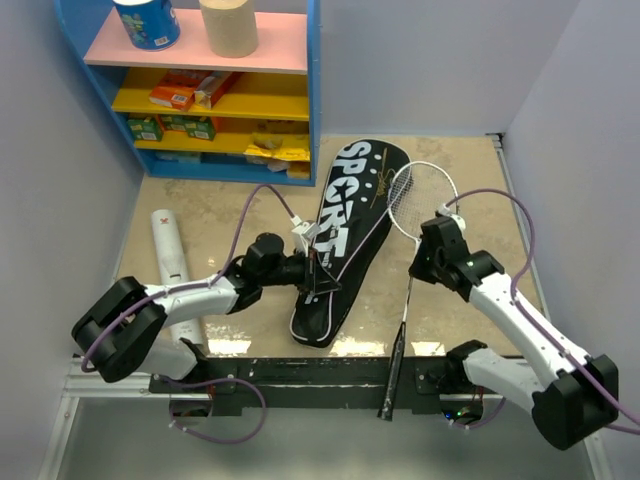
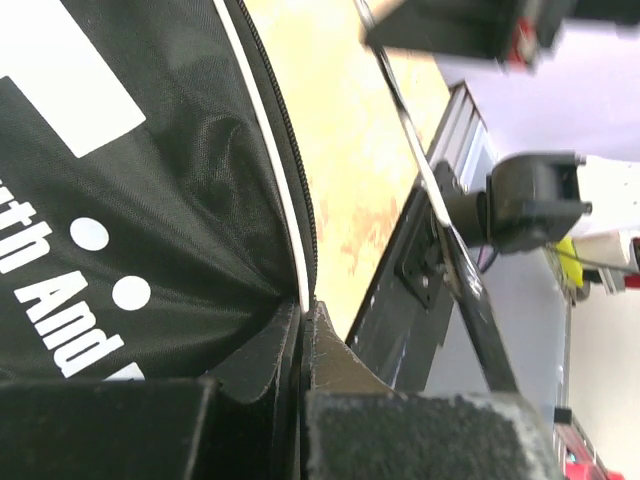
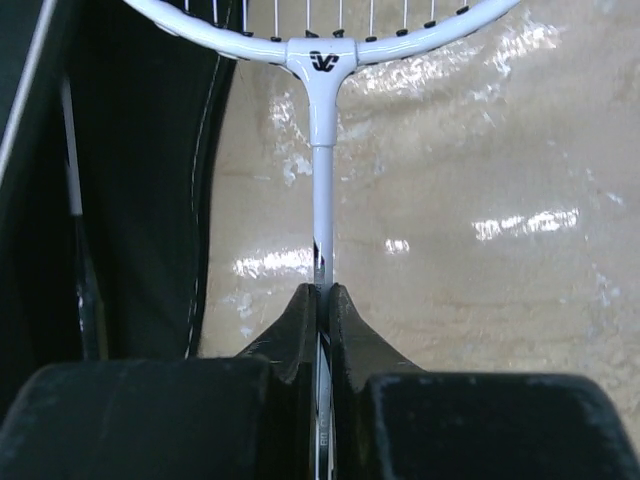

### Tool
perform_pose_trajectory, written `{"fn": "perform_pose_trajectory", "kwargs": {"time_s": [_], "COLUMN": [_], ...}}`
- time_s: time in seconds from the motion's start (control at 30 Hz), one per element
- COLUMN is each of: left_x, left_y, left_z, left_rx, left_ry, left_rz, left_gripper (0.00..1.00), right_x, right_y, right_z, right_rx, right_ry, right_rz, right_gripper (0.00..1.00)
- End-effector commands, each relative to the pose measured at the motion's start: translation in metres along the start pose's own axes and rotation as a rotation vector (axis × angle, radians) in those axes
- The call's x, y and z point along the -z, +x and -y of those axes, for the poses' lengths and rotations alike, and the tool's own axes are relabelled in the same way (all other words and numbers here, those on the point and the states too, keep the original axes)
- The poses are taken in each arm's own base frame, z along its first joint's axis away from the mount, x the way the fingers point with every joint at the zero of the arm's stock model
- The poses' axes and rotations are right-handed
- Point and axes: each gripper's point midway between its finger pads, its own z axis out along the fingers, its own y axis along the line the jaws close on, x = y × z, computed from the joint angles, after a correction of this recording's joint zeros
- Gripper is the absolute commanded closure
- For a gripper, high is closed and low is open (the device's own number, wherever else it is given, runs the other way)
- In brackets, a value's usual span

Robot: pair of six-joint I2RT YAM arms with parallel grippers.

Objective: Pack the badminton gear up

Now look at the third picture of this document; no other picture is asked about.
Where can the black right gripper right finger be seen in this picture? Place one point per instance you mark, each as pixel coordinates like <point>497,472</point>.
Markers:
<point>396,420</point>

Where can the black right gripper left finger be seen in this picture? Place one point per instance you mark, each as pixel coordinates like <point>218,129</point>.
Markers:
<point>243,417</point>

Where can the black shaft badminton racket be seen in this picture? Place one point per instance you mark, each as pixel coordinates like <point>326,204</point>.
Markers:
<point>85,282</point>

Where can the black racket cover bag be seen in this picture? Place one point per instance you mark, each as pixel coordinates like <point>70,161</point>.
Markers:
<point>147,110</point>

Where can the white badminton racket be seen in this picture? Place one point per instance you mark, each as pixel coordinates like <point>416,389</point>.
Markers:
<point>322,63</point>

